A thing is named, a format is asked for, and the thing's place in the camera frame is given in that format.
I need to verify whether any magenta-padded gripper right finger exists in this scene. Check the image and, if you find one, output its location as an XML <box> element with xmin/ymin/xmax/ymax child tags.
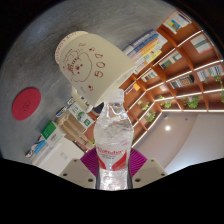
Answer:
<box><xmin>128</xmin><ymin>147</ymin><xmax>168</xmax><ymax>190</ymax></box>

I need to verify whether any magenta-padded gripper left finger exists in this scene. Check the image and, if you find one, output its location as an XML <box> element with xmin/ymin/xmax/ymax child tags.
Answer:
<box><xmin>59</xmin><ymin>147</ymin><xmax>101</xmax><ymax>190</ymax></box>

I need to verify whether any clear plastic water bottle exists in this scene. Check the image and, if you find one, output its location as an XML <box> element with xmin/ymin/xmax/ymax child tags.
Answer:
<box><xmin>93</xmin><ymin>88</ymin><xmax>135</xmax><ymax>192</ymax></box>

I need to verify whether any white partition with dark top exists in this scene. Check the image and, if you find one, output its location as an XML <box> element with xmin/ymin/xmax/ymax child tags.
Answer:
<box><xmin>33</xmin><ymin>136</ymin><xmax>88</xmax><ymax>176</ymax></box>

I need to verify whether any small blue and white item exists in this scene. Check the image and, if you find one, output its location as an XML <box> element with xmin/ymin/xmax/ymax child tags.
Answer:
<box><xmin>24</xmin><ymin>139</ymin><xmax>48</xmax><ymax>158</ymax></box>

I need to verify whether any dark chair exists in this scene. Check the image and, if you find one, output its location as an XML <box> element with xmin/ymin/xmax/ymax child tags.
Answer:
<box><xmin>91</xmin><ymin>102</ymin><xmax>106</xmax><ymax>116</ymax></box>

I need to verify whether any flat round red coaster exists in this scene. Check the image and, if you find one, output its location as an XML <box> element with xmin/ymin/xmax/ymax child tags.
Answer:
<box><xmin>11</xmin><ymin>87</ymin><xmax>42</xmax><ymax>122</ymax></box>

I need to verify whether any cream mug with red drawing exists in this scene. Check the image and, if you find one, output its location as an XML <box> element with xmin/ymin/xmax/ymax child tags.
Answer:
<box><xmin>54</xmin><ymin>30</ymin><xmax>138</xmax><ymax>114</ymax></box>

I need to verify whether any wooden shelf unit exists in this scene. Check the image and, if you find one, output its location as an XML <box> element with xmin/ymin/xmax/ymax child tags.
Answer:
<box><xmin>84</xmin><ymin>9</ymin><xmax>224</xmax><ymax>151</ymax></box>

